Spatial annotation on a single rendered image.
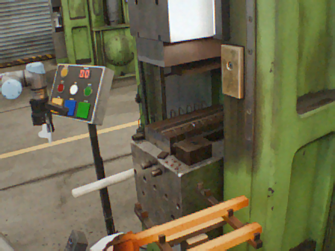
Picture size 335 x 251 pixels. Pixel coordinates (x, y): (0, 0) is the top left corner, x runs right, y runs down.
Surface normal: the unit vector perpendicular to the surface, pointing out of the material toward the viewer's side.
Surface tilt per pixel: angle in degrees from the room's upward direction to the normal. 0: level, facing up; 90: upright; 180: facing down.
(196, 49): 90
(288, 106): 89
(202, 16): 90
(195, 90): 90
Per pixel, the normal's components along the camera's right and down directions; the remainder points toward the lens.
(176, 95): 0.55, 0.28
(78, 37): 0.36, 0.33
